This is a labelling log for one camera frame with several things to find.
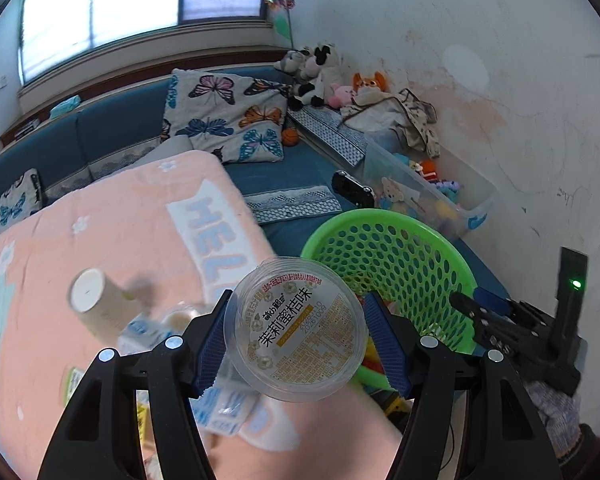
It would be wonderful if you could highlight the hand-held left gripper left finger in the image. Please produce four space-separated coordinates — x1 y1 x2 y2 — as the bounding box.
44 289 233 480

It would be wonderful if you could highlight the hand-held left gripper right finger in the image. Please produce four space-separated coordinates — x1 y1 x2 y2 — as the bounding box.
364 291 563 480

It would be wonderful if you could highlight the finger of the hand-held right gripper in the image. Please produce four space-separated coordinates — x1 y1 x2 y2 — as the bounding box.
472 287 526 318
449 292 516 356

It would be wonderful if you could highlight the white blue snack packet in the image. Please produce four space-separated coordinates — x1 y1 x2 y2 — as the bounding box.
116 305 263 438

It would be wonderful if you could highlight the round clear jelly cup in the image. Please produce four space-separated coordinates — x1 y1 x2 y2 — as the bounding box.
225 256 370 403

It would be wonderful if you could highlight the green plastic basket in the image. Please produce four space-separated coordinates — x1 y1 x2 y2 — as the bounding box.
300 209 478 413

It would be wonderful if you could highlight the white green paper cup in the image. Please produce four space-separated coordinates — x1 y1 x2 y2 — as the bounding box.
70 268 146 341

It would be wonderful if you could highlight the person's right forearm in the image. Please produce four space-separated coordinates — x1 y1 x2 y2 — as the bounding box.
560 422 600 477

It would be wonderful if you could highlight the person's right hand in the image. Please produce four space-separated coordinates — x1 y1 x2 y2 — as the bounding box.
522 380 588 461

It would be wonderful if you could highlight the clear plastic storage bin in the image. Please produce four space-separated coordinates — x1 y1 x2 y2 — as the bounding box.
360 135 498 241

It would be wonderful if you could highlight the peach printed blanket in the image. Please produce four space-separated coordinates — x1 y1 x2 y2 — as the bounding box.
0 150 406 480

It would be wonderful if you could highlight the black toy car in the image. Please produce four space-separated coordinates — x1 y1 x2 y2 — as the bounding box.
331 171 376 208

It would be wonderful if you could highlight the patterned lace sofa cover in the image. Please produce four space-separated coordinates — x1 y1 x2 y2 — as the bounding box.
244 185 342 225

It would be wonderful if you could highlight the beige cloth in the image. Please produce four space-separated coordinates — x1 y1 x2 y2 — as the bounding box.
340 88 443 158

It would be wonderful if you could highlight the grey patterned cushion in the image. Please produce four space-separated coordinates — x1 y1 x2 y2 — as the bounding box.
287 107 368 167

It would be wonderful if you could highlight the large butterfly print pillow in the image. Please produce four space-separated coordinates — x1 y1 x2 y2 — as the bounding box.
160 69 288 163

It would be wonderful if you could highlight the blue sofa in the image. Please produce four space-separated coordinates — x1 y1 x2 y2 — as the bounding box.
0 67 513 311

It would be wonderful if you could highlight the small butterfly print pillow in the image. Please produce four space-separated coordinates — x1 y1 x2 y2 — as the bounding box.
0 168 45 246

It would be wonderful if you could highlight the orange fox plush toy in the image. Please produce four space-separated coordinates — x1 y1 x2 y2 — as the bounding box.
352 71 388 106

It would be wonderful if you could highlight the pink plush toy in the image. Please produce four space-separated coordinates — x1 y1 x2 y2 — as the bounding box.
328 82 356 110

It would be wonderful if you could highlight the teal tissue pack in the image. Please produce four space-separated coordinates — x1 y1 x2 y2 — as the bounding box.
49 97 81 120

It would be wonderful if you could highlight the cow plush toy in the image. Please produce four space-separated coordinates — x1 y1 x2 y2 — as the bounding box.
287 45 343 110

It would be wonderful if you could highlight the grey plush toy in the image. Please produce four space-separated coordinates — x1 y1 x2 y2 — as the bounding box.
274 49 311 75

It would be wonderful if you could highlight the window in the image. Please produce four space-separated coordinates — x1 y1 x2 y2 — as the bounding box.
17 0 273 86

